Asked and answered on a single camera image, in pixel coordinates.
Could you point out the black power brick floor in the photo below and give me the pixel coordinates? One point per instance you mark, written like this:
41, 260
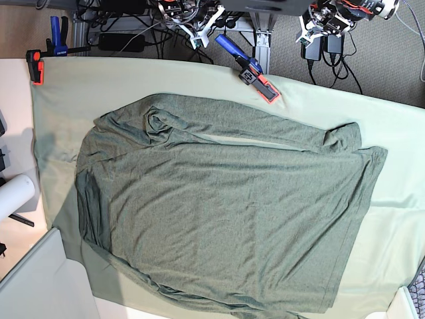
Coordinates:
123, 42

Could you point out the black power adapter right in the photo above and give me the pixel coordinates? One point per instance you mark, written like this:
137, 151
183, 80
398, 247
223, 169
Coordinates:
334, 44

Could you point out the robot arm image right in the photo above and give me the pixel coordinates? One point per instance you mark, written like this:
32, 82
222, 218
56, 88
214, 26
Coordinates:
337, 17

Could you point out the white cylinder roll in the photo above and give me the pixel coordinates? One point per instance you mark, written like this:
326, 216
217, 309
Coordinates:
14, 194

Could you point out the black power adapter left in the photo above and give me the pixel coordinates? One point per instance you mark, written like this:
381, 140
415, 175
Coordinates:
312, 51

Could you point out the aluminium frame post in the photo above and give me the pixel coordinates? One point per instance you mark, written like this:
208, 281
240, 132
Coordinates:
263, 26

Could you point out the robot arm image left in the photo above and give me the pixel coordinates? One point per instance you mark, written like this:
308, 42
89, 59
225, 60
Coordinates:
197, 18

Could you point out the blue orange clamp centre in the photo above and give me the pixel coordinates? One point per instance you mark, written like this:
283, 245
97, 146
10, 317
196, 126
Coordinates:
251, 73

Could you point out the black power adapter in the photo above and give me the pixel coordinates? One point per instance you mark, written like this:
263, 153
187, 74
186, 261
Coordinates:
334, 44
312, 51

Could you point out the green T-shirt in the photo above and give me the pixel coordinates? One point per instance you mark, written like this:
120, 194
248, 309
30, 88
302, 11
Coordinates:
219, 207

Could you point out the blue orange clamp left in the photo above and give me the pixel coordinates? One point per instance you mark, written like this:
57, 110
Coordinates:
55, 46

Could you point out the blue orange clamp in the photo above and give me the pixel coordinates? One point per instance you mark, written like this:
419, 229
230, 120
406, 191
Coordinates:
251, 73
55, 46

